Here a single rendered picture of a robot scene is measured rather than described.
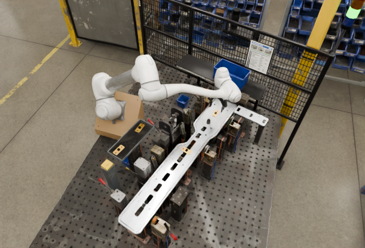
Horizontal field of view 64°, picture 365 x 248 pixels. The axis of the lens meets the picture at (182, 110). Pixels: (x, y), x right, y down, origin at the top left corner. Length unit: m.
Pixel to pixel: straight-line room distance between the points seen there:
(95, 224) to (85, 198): 0.25
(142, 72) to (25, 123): 2.49
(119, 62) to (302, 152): 2.92
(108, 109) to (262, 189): 1.41
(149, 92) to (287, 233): 2.01
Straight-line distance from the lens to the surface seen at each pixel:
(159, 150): 2.18
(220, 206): 2.41
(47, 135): 3.95
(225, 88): 2.09
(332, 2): 2.36
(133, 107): 2.60
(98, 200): 2.48
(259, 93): 2.74
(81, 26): 4.96
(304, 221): 3.34
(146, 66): 1.97
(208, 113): 2.52
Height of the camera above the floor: 2.88
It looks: 48 degrees down
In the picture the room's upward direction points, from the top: 1 degrees clockwise
